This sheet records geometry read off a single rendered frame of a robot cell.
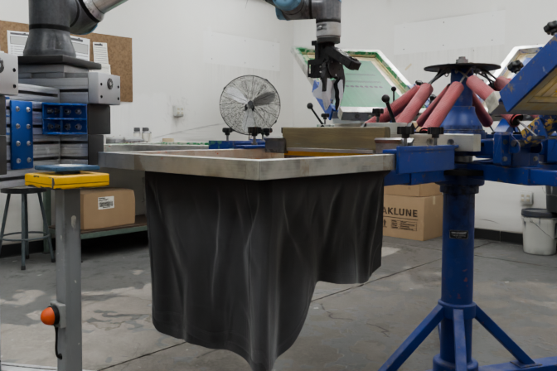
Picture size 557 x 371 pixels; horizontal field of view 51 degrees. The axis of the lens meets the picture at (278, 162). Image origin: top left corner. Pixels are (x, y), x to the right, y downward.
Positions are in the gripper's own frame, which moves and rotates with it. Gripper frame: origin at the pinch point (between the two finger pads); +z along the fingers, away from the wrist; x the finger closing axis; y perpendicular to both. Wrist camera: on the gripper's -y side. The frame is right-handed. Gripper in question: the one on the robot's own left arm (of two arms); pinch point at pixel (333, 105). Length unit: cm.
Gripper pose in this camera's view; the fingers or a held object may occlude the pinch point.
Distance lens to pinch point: 175.5
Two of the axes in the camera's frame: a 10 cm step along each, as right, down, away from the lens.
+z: 0.0, 10.0, 0.5
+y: -7.3, -0.4, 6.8
